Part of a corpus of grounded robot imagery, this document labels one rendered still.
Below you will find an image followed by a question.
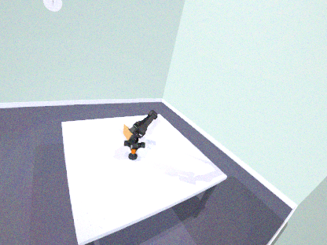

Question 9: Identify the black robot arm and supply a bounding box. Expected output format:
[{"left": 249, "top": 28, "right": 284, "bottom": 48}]
[{"left": 128, "top": 110, "right": 158, "bottom": 150}]

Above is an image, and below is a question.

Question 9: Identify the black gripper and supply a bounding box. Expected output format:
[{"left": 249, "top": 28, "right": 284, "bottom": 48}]
[{"left": 124, "top": 140, "right": 145, "bottom": 151}]

